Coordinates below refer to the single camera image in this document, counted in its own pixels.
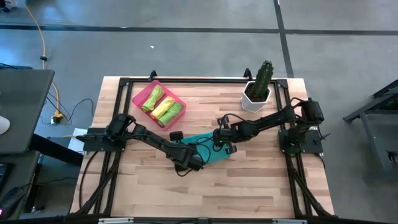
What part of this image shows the yellow black power plug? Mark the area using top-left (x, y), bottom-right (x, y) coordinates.
top-left (50, 112), bottom-right (65, 125)

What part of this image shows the white paper sheet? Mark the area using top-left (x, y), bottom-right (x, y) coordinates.
top-left (67, 127), bottom-right (89, 156)

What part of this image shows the yellow microfiber towel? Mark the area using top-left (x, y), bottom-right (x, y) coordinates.
top-left (150, 96), bottom-right (177, 121)

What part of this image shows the dark metal cart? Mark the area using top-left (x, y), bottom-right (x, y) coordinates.
top-left (343, 78), bottom-right (398, 183)

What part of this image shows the yellow power cable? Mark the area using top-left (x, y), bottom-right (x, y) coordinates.
top-left (19, 0), bottom-right (65, 121)

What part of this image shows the silver metal bracket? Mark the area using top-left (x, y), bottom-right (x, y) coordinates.
top-left (98, 217), bottom-right (135, 224)
top-left (271, 218), bottom-right (308, 224)

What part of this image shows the black equipment desk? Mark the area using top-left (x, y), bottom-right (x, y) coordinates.
top-left (0, 151), bottom-right (41, 220)

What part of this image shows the pink plastic basket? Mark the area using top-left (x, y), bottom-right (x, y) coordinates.
top-left (131, 79), bottom-right (187, 131)

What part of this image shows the lime green microfiber towel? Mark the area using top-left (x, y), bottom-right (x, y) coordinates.
top-left (141, 85), bottom-right (165, 113)

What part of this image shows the tall green cactus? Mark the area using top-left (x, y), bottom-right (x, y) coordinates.
top-left (250, 60), bottom-right (275, 101)

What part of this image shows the black desk support beam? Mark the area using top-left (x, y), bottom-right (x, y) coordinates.
top-left (29, 133), bottom-right (85, 166)

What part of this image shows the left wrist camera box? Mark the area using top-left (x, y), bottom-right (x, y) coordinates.
top-left (169, 131), bottom-right (184, 144)

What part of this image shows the black aluminium table frame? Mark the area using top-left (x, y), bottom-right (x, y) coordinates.
top-left (68, 68), bottom-right (336, 219)

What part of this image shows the white round object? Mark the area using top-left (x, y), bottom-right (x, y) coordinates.
top-left (0, 115), bottom-right (11, 136)

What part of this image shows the teal microfiber towel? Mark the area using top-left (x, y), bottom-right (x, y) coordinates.
top-left (180, 132), bottom-right (233, 166)

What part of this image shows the dark grey desk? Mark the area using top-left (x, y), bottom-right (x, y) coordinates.
top-left (0, 68), bottom-right (56, 156)

